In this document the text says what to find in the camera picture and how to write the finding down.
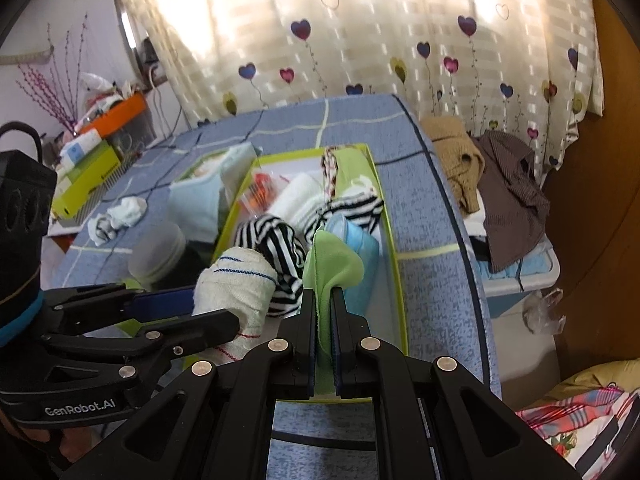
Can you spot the black white striped cloth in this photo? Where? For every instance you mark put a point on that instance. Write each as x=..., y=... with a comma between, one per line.
x=280, y=250
x=360, y=205

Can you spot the white green sock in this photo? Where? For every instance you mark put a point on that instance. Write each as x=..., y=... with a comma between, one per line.
x=127, y=212

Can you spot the blue white carton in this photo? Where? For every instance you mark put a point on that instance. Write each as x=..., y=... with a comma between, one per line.
x=77, y=149

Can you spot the white towel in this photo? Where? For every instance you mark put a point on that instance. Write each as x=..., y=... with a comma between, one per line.
x=305, y=195

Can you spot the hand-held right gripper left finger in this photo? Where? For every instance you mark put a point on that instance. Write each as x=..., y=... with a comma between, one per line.
x=312, y=360

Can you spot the brown striped shirt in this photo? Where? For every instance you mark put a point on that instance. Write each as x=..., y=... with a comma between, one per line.
x=510, y=200

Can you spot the small striped sock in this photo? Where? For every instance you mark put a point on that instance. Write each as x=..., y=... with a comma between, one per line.
x=100, y=230

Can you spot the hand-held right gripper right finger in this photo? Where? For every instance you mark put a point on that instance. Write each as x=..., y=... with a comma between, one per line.
x=338, y=365

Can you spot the white blue-striped cloth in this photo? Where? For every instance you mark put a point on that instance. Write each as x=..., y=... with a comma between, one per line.
x=235, y=280

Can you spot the clear plastic bag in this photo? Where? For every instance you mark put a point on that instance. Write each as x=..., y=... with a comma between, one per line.
x=545, y=310

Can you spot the heart print curtain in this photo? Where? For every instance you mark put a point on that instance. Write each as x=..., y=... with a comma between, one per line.
x=375, y=25

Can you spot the brown knit sweater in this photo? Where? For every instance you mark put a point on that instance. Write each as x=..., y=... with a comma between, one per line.
x=450, y=145

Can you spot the white plastic laundry bin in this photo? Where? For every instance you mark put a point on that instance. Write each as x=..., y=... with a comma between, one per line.
x=515, y=310

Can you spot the green cardboard box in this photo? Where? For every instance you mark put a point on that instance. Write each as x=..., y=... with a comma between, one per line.
x=389, y=265

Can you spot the wooden wardrobe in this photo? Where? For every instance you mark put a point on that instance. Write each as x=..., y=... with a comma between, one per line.
x=610, y=210

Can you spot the blue plaid bedsheet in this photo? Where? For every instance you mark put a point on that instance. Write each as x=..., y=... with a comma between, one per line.
x=440, y=240

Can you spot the purple decorative branches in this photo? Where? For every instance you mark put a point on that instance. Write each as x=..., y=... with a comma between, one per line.
x=50, y=95

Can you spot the blue face mask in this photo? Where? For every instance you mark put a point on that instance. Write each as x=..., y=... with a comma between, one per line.
x=361, y=246

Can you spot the light blue wet wipes pack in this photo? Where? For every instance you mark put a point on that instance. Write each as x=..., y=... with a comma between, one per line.
x=195, y=205

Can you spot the orange printed plastic packet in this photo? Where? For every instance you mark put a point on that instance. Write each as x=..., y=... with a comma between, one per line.
x=260, y=190

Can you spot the clear plastic storage bin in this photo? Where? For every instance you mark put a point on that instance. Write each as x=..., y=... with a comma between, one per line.
x=135, y=132

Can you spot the yellow pillow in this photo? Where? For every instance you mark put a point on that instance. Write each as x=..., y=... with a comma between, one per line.
x=600, y=372

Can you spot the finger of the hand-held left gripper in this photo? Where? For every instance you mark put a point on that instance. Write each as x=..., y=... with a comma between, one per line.
x=200, y=327
x=160, y=302

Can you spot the colourful patterned quilt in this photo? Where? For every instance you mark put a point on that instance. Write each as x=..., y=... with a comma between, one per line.
x=565, y=420

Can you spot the printed green box lid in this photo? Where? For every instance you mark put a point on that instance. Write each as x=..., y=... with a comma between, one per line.
x=200, y=167

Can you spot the green carton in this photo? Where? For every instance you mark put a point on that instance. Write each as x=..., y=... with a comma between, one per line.
x=85, y=180

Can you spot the person's left hand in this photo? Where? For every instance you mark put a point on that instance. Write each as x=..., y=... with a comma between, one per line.
x=65, y=445

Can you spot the orange storage bin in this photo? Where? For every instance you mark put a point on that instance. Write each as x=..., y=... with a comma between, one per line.
x=120, y=112

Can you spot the floral patterned cloth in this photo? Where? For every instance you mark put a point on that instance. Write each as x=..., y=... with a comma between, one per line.
x=330, y=170

